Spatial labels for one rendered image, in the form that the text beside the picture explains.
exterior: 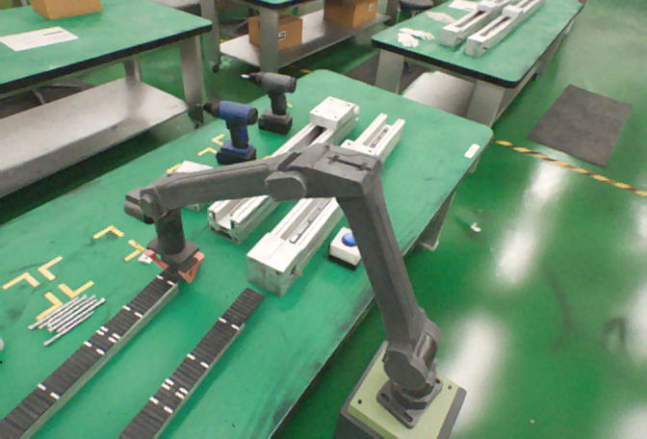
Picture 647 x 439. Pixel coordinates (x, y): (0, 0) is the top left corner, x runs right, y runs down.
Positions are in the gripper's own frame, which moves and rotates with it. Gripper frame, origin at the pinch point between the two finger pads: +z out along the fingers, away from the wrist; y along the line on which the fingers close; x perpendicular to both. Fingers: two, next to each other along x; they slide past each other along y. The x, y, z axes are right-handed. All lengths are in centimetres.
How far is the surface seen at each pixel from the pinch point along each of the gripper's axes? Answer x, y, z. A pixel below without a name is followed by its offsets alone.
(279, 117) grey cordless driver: -74, 17, -3
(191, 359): 15.9, -17.8, -0.1
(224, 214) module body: -21.0, 2.1, -1.9
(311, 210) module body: -36.2, -17.0, -1.4
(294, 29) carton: -297, 139, 45
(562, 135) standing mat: -317, -108, 79
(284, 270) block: -9.3, -24.1, -6.3
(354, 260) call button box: -25.5, -35.6, -1.1
